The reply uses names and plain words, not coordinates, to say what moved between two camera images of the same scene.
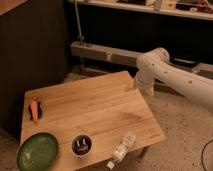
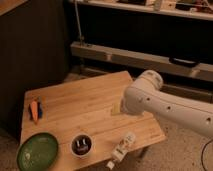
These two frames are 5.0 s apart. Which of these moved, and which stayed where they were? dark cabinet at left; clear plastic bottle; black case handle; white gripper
Moved: white gripper
Stayed: black case handle; dark cabinet at left; clear plastic bottle
